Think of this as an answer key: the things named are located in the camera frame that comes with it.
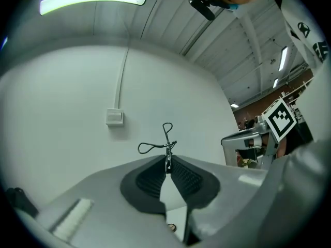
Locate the black eyelash curler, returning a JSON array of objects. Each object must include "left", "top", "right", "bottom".
[{"left": 138, "top": 122, "right": 178, "bottom": 176}]

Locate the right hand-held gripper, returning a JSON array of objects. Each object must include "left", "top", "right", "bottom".
[{"left": 221, "top": 98, "right": 297, "bottom": 163}]

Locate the black backpack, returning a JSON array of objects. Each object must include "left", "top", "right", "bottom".
[{"left": 5, "top": 187, "right": 40, "bottom": 218}]

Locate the white wall light switch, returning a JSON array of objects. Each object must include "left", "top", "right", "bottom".
[{"left": 106, "top": 107, "right": 124, "bottom": 127}]

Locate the grey shelf unit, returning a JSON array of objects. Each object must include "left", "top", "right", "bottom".
[{"left": 222, "top": 147, "right": 264, "bottom": 169}]

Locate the black head-mounted camera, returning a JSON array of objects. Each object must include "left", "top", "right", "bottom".
[{"left": 188, "top": 0, "right": 217, "bottom": 21}]

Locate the small pale flower bunch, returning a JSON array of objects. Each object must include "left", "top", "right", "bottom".
[{"left": 237, "top": 157, "right": 257, "bottom": 169}]

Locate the white printed jersey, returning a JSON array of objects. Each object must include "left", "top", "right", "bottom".
[{"left": 274, "top": 0, "right": 330, "bottom": 72}]

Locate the white wall cable conduit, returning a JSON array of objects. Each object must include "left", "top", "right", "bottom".
[{"left": 114, "top": 46, "right": 130, "bottom": 110}]

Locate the person's right forearm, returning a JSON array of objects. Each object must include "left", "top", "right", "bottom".
[{"left": 278, "top": 122, "right": 314, "bottom": 158}]

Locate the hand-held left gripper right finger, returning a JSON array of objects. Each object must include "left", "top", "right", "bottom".
[{"left": 170, "top": 155, "right": 268, "bottom": 244}]

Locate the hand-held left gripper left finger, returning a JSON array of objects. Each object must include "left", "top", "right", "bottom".
[{"left": 36, "top": 154, "right": 183, "bottom": 248}]

